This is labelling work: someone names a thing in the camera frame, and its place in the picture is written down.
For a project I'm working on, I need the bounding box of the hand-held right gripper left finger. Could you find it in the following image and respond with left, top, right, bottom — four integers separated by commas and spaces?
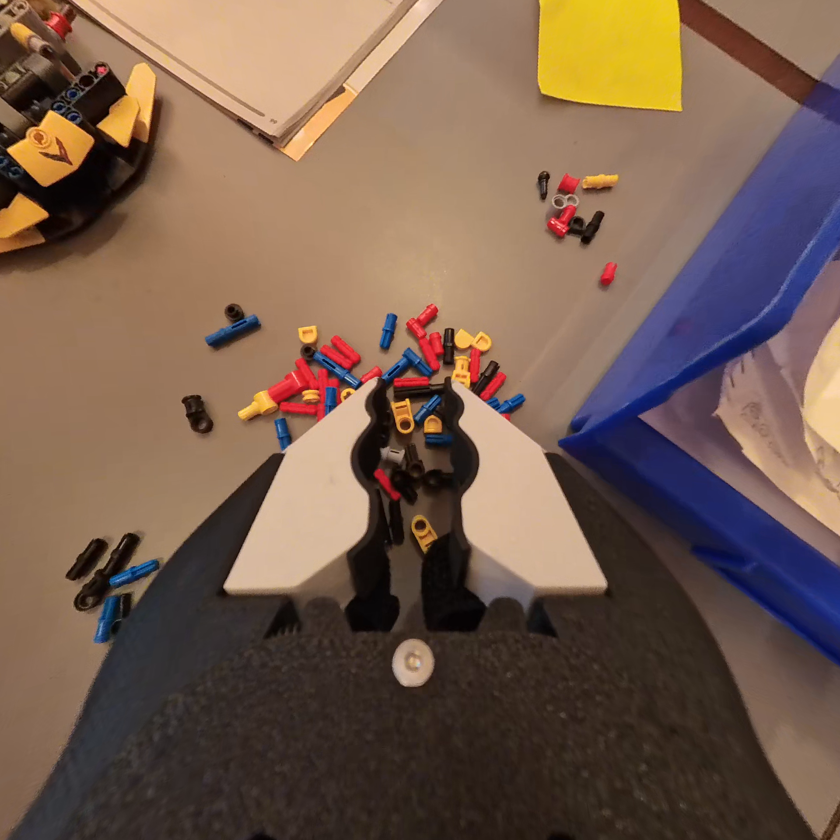
223, 378, 399, 631

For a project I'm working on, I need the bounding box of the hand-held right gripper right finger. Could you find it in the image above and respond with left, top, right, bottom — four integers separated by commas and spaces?
423, 378, 608, 631

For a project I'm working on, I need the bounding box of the pile of small coloured pins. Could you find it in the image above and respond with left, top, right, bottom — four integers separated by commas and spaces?
238, 303, 528, 553

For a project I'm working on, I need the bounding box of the yellow toy brick car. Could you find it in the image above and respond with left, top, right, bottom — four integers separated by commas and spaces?
0, 0, 159, 254

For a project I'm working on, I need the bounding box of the grey desk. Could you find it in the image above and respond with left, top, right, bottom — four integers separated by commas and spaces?
0, 0, 840, 840

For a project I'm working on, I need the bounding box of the yellow axle connector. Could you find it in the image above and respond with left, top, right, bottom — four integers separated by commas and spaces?
237, 390, 280, 423

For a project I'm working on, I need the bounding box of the blue storage bin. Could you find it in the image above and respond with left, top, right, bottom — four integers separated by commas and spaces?
559, 56, 840, 648

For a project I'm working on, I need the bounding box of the long blue pin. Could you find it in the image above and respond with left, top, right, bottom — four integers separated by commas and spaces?
204, 314, 262, 349

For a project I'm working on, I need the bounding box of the cluster of black blue pins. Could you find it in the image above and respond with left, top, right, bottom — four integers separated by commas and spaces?
65, 532, 161, 644

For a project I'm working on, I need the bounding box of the heap of white paper bags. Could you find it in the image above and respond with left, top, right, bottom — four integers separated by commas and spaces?
712, 315, 840, 527

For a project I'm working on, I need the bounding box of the small red black pin cluster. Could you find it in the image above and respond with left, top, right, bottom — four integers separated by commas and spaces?
537, 171, 620, 245

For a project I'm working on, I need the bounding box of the open instruction booklet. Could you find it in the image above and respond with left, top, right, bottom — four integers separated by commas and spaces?
69, 0, 448, 162

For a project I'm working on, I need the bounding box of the yellow sticky note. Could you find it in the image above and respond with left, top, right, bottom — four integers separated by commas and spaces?
537, 0, 684, 113

